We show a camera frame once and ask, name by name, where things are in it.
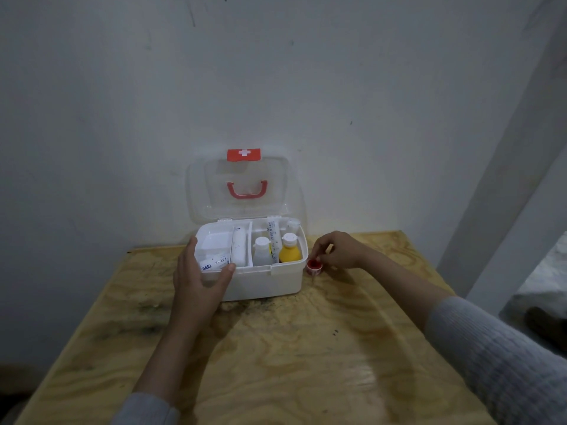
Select white inner tray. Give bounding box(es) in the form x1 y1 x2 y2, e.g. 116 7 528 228
195 221 253 273

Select yellow bottle with white cap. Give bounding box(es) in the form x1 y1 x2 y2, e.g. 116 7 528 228
278 233 303 264

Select white plastic bottle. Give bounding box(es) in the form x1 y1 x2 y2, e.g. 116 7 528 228
252 236 273 266

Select person's right forearm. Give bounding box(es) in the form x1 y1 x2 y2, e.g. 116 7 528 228
364 250 567 425

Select person's left hand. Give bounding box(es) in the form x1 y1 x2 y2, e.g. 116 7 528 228
172 236 237 329

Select small white printed tube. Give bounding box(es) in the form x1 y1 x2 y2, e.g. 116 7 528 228
199 256 231 272

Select white first aid box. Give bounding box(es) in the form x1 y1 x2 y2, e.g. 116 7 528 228
186 148 309 303

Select white bandage roll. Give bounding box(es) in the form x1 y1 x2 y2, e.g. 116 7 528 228
230 227 248 266

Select long white ointment tube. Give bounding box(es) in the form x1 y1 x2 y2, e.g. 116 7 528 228
265 220 283 262

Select person's right hand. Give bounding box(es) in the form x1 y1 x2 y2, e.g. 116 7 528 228
308 231 371 270

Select red box handle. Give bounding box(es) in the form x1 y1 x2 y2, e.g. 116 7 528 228
227 180 268 200

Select person's left forearm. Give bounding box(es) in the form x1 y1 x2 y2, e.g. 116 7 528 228
110 321 219 425

